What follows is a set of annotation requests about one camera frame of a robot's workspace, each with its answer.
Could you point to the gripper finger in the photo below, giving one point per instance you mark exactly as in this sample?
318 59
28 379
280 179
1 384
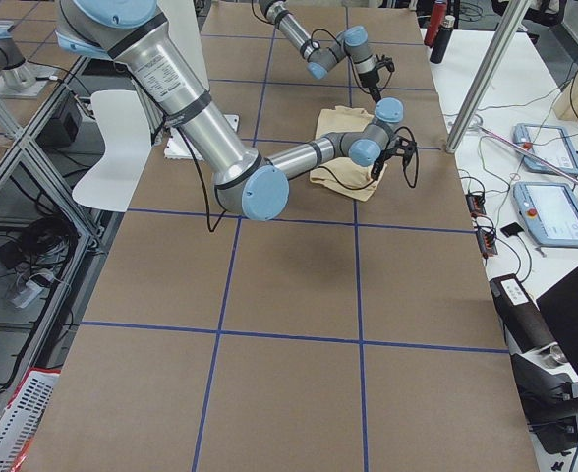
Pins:
376 171
375 93

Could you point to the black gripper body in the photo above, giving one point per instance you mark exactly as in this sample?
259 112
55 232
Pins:
379 159
370 79

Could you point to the beige long sleeve shirt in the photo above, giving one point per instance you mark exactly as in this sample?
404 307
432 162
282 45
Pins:
342 175

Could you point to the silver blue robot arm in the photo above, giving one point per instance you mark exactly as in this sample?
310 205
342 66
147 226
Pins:
136 35
318 44

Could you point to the black water bottle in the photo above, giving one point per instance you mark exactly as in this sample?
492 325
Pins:
442 39

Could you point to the red water bottle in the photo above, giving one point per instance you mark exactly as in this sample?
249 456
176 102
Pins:
438 13

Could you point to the upper small circuit board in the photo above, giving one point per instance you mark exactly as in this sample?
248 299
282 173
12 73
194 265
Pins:
476 204

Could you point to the small circuit board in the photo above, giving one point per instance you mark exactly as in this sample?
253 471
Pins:
476 204
486 240

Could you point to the lower small circuit board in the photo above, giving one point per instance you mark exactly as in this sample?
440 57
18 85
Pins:
486 240

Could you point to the upper blue teach pendant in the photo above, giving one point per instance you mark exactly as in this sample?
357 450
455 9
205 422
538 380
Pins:
550 143

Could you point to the blue teach pendant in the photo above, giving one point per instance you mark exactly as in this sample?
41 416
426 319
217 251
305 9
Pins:
549 212
550 143

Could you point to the lower blue teach pendant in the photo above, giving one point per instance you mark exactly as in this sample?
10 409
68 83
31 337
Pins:
549 212

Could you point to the white plastic chair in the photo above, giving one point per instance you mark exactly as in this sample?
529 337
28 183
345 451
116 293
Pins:
111 182

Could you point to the black desk device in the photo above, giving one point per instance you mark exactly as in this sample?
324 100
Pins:
548 395

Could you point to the white red plastic basket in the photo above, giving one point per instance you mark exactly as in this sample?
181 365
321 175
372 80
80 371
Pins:
22 415

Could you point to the aluminium frame post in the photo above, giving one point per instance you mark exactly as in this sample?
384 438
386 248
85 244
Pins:
511 19

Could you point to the white pedestal column base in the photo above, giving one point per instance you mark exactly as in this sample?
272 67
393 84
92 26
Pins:
209 132

